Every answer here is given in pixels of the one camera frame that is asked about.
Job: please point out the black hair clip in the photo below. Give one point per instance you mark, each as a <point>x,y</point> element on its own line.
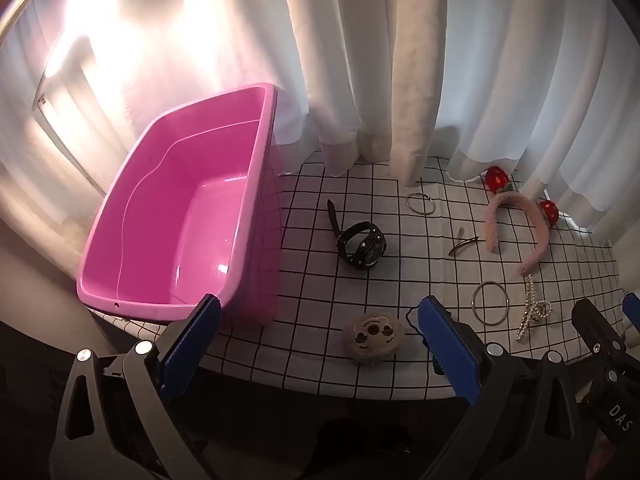
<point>467,244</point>

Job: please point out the dark scalloped hair accessory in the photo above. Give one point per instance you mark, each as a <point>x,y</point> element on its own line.
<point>412,317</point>

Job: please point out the beige curtain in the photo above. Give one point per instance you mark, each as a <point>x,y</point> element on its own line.
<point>415,85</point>

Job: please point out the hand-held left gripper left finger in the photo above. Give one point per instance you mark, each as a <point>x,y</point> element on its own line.
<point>192,340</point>

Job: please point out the white black-grid tablecloth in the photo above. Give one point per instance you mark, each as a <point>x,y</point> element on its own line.
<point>310,310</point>

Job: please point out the pink plastic basin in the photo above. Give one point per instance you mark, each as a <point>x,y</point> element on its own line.
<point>175,210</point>

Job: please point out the black wrist watch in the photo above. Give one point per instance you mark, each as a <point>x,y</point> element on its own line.
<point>362,247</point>

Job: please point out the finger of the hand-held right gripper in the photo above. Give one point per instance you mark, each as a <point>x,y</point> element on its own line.
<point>597,330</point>
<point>633,307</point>

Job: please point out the pink fluffy mushroom headband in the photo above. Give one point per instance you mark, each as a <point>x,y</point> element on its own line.
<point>541,240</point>

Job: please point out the round beige plush hair clip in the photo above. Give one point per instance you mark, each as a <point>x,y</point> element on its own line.
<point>372,337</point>

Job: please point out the white sheer curtain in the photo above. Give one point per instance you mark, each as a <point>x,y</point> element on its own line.
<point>525,85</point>

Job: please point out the large silver bangle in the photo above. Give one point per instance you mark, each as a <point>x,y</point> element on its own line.
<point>473,302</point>

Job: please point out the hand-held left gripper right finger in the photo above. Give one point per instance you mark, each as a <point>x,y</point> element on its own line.
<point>447,345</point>

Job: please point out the pearl hair clip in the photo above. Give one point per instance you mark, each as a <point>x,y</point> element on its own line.
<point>530,292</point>

